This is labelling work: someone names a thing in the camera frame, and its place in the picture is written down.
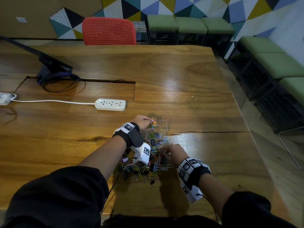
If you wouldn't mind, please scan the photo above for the person's left hand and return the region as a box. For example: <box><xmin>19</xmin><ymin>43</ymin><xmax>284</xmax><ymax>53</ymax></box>
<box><xmin>132</xmin><ymin>115</ymin><xmax>155</xmax><ymax>133</ymax></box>

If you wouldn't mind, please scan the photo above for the person's right hand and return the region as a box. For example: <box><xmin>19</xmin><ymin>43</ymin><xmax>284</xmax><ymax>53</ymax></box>
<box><xmin>159</xmin><ymin>144</ymin><xmax>189</xmax><ymax>168</ymax></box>

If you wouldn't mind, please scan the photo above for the person's right forearm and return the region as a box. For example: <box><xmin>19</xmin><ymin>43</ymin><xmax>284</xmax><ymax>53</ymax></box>
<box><xmin>198</xmin><ymin>173</ymin><xmax>234</xmax><ymax>221</ymax></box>

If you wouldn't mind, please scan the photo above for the person's left forearm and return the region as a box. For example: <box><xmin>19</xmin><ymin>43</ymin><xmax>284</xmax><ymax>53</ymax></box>
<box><xmin>78</xmin><ymin>135</ymin><xmax>127</xmax><ymax>181</ymax></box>

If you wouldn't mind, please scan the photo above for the pile of coloured paper clips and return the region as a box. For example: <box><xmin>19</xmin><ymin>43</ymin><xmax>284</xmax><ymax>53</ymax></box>
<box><xmin>119</xmin><ymin>118</ymin><xmax>174</xmax><ymax>178</ymax></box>

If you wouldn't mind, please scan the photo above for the clear plastic box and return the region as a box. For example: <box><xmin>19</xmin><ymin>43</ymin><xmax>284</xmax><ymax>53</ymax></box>
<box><xmin>144</xmin><ymin>118</ymin><xmax>171</xmax><ymax>141</ymax></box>

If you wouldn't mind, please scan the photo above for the pile of black binder clips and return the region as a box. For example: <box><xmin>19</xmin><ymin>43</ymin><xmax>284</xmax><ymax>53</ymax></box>
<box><xmin>118</xmin><ymin>161</ymin><xmax>158</xmax><ymax>185</ymax></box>

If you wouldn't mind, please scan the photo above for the white power strip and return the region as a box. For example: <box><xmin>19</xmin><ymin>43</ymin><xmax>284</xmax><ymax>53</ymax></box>
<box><xmin>95</xmin><ymin>99</ymin><xmax>127</xmax><ymax>112</ymax></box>
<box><xmin>0</xmin><ymin>93</ymin><xmax>17</xmax><ymax>106</ymax></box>

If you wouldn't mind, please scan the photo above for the grey speckled top stool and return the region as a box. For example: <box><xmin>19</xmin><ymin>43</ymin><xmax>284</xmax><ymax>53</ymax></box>
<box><xmin>133</xmin><ymin>21</ymin><xmax>149</xmax><ymax>44</ymax></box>

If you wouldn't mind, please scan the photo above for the red perforated chair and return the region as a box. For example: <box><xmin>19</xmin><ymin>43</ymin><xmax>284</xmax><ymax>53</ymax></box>
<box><xmin>82</xmin><ymin>17</ymin><xmax>137</xmax><ymax>46</ymax></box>

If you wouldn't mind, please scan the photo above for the black right sleeve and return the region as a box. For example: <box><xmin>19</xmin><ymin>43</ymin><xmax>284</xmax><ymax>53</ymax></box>
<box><xmin>221</xmin><ymin>191</ymin><xmax>298</xmax><ymax>228</ymax></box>

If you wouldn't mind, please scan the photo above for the black sleeve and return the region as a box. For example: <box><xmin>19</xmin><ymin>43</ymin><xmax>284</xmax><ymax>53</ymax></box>
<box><xmin>0</xmin><ymin>166</ymin><xmax>110</xmax><ymax>228</ymax></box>
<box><xmin>221</xmin><ymin>191</ymin><xmax>298</xmax><ymax>228</ymax></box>

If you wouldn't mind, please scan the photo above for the dark monitor base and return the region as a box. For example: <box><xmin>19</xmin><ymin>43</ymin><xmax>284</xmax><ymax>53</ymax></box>
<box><xmin>36</xmin><ymin>65</ymin><xmax>81</xmax><ymax>86</ymax></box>

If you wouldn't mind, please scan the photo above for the black left sleeve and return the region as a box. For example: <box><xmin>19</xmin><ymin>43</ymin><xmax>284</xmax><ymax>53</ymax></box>
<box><xmin>0</xmin><ymin>166</ymin><xmax>110</xmax><ymax>228</ymax></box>

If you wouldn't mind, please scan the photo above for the black monitor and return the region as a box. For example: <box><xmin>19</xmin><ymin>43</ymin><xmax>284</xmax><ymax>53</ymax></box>
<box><xmin>0</xmin><ymin>35</ymin><xmax>73</xmax><ymax>70</ymax></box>

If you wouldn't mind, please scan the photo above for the row of green cushioned stools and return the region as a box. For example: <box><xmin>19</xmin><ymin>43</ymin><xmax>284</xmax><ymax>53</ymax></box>
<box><xmin>146</xmin><ymin>15</ymin><xmax>304</xmax><ymax>134</ymax></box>

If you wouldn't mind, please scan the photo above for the white left wrist camera band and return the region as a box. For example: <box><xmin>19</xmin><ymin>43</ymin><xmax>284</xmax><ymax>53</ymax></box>
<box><xmin>113</xmin><ymin>122</ymin><xmax>151</xmax><ymax>167</ymax></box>

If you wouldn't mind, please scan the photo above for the white wrist camera band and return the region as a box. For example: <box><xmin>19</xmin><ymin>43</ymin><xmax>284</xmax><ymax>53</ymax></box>
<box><xmin>177</xmin><ymin>157</ymin><xmax>211</xmax><ymax>204</ymax></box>
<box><xmin>113</xmin><ymin>122</ymin><xmax>151</xmax><ymax>167</ymax></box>

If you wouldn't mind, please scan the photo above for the white right wrist camera band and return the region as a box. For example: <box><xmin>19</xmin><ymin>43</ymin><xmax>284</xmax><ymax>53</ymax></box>
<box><xmin>177</xmin><ymin>157</ymin><xmax>211</xmax><ymax>204</ymax></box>

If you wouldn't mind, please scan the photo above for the thin black wrist camera cable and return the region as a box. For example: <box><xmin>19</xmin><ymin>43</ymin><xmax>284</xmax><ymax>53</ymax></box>
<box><xmin>101</xmin><ymin>163</ymin><xmax>127</xmax><ymax>214</ymax></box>
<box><xmin>196</xmin><ymin>193</ymin><xmax>218</xmax><ymax>224</ymax></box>

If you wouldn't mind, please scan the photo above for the black monitor cable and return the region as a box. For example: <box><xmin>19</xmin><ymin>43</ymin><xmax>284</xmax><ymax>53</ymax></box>
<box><xmin>41</xmin><ymin>79</ymin><xmax>134</xmax><ymax>93</ymax></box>

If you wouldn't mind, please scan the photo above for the white power cable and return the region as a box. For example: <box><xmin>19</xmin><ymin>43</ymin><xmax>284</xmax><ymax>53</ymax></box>
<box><xmin>10</xmin><ymin>94</ymin><xmax>96</xmax><ymax>105</ymax></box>

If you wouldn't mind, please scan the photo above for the metal chair frame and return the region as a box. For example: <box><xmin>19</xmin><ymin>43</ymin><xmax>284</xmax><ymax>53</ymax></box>
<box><xmin>277</xmin><ymin>126</ymin><xmax>304</xmax><ymax>170</ymax></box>

